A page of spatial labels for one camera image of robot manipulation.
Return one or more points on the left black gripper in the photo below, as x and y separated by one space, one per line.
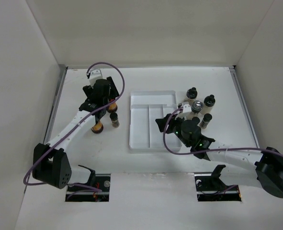
113 93

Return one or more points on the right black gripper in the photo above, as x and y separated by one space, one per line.
172 121

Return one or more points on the red-capped amber sauce jar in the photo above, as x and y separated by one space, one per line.
112 108

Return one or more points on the silver-capped spice bottle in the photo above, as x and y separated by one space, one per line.
196 108

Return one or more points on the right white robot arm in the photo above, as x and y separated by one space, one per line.
248 166

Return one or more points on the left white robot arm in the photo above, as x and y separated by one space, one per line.
51 161

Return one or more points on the white compartment organizer tray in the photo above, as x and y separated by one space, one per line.
145 108

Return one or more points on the small black-capped spice jar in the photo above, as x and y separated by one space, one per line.
114 119

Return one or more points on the small black-capped jar centre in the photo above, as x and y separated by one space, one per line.
196 120

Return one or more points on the black-capped beige bottle rear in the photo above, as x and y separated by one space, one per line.
191 94

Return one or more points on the black-capped beige bottle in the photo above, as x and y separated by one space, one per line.
191 94
209 102

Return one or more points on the small black-capped pepper jar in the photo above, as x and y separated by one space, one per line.
205 121

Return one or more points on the black-capped beige bottle right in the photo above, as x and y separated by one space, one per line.
209 102

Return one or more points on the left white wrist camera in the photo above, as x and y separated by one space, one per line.
93 75

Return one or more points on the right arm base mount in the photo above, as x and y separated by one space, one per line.
210 188

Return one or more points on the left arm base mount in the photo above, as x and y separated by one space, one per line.
98 191

